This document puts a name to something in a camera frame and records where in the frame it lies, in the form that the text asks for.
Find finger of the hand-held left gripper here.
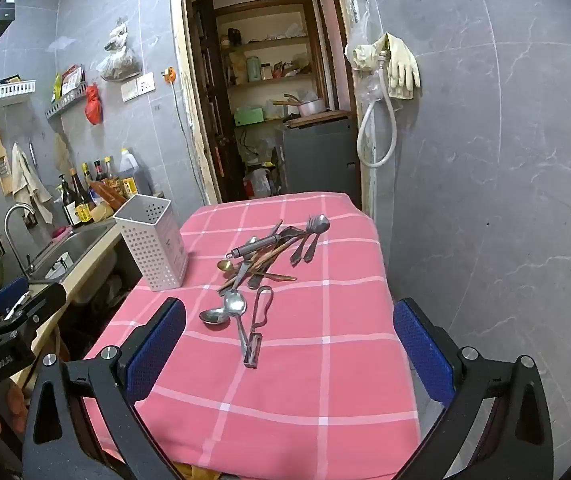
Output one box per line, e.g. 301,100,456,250
0,275,30,312
0,284,67,341

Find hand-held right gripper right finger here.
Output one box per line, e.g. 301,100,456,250
393,297,555,480

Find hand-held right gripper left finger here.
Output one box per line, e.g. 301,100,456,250
22,297,187,480

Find steel spoon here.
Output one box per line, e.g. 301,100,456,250
303,214,331,264
199,307,230,329
222,289,250,357

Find loop-handle metal peeler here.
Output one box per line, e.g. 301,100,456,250
243,285,274,370

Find white perforated utensil holder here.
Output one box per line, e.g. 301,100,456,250
113,194,190,292

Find gold spoon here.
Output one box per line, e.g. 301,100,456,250
217,258,298,282

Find straight metal peeler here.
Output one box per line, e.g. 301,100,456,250
226,220,284,259

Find steel faucet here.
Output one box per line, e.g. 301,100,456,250
4,203,37,279

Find steel sink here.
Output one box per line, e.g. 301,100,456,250
28,221,117,282

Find dark glass bottle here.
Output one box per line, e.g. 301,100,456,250
58,175,79,227

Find pink checked tablecloth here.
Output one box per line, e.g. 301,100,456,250
83,191,421,480

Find beige towel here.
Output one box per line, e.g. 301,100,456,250
11,142,54,226

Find orange packet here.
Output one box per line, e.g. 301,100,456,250
89,180,129,209

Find wooden cutting board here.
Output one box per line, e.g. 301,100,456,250
0,127,13,196

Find clear oil jug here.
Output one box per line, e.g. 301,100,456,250
118,147,142,196

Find white floor bag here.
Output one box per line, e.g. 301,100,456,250
242,168,273,200

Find red plastic bag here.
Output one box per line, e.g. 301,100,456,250
84,83,103,126

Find grey cabinet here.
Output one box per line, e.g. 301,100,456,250
274,117,362,199

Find green box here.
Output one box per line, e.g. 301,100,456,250
234,105,267,128

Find clear bag of dried goods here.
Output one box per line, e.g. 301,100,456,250
96,44,143,82

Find dark wooden door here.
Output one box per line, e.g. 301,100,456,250
192,0,237,202

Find clear plastic bag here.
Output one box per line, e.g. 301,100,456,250
349,0,392,107

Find metal pot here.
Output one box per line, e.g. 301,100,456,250
272,93,327,117

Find white plastic bag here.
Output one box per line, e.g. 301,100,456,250
104,21,129,54

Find cream rubber glove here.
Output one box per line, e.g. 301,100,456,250
345,41,389,71
384,32,421,100

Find wooden shelf unit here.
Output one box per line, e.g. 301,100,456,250
212,0,327,171

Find metal wall shelf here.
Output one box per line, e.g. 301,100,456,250
46,80,89,120

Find white wall rack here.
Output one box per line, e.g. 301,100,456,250
0,79,37,111

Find white cable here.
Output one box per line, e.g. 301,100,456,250
172,82,207,202

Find white hose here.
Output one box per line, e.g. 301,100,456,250
356,51,399,169

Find wooden door frame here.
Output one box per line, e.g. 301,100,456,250
170,0,366,211

